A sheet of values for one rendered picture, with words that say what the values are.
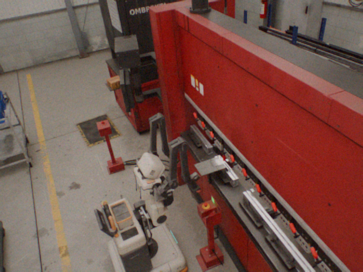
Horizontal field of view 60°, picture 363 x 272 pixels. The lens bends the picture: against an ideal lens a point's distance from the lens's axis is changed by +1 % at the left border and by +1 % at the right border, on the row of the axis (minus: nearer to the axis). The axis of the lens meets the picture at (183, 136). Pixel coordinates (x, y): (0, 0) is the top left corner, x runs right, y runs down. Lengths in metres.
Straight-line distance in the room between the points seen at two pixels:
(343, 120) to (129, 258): 2.14
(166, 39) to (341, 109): 2.12
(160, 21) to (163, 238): 2.20
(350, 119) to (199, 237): 2.61
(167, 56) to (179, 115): 0.73
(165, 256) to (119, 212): 0.71
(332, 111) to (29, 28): 8.47
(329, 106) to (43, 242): 3.56
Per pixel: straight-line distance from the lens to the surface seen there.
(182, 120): 3.72
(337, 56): 4.30
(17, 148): 5.45
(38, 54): 9.52
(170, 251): 3.36
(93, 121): 6.10
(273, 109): 2.00
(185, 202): 4.13
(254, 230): 2.74
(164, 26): 3.23
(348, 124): 1.55
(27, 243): 4.37
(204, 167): 3.08
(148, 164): 2.62
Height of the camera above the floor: 3.04
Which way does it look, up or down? 35 degrees down
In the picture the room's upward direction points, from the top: 6 degrees counter-clockwise
